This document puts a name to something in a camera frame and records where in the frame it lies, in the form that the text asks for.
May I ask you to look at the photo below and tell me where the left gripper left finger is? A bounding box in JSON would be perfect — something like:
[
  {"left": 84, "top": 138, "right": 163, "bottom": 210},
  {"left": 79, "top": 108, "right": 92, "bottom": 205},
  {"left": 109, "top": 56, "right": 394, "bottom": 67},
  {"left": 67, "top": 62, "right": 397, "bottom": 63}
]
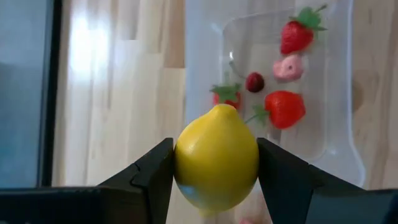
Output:
[{"left": 99, "top": 138, "right": 174, "bottom": 224}]

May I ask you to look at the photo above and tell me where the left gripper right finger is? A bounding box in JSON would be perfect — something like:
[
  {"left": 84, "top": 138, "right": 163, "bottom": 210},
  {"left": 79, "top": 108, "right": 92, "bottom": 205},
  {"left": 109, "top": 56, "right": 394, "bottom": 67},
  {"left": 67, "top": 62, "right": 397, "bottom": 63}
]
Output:
[{"left": 257, "top": 138, "right": 363, "bottom": 224}]

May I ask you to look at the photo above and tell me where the yellow plastic lemon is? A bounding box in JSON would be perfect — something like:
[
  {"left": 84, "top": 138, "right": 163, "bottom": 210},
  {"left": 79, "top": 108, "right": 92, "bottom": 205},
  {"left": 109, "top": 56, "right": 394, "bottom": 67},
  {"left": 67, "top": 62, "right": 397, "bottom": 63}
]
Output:
[{"left": 173, "top": 103, "right": 261, "bottom": 217}]

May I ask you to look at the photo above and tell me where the red plastic strawberry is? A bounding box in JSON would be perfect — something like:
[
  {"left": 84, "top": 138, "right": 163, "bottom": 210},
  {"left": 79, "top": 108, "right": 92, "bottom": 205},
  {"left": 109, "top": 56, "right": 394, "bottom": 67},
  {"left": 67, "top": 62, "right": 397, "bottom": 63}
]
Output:
[
  {"left": 279, "top": 4, "right": 328, "bottom": 56},
  {"left": 244, "top": 90, "right": 307, "bottom": 130},
  {"left": 210, "top": 81, "right": 243, "bottom": 110}
]

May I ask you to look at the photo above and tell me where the clear plastic tupperware container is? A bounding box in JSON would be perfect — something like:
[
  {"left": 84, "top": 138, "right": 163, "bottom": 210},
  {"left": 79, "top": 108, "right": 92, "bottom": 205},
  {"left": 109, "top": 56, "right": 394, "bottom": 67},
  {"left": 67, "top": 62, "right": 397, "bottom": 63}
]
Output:
[{"left": 185, "top": 0, "right": 367, "bottom": 189}]

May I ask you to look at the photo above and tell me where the dark red plastic cherry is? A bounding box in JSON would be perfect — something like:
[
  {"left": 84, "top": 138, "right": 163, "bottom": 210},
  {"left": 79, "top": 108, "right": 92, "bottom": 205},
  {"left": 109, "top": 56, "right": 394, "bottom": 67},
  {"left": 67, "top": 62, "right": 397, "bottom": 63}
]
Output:
[{"left": 229, "top": 60, "right": 266, "bottom": 93}]

